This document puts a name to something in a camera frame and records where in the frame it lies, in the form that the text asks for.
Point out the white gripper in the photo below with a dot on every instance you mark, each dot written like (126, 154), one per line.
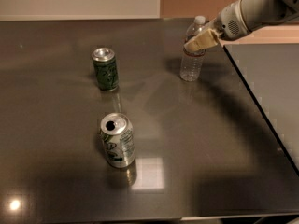
(228, 22)

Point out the clear plastic water bottle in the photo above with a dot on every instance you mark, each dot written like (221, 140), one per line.
(192, 62)

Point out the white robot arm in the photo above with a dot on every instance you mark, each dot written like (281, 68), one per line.
(260, 13)

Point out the dark green soda can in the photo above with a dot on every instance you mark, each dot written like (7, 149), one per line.
(105, 67)

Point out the silver 7up can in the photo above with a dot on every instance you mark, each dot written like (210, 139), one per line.
(116, 132)

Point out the grey side table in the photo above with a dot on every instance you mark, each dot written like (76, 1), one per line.
(271, 73)

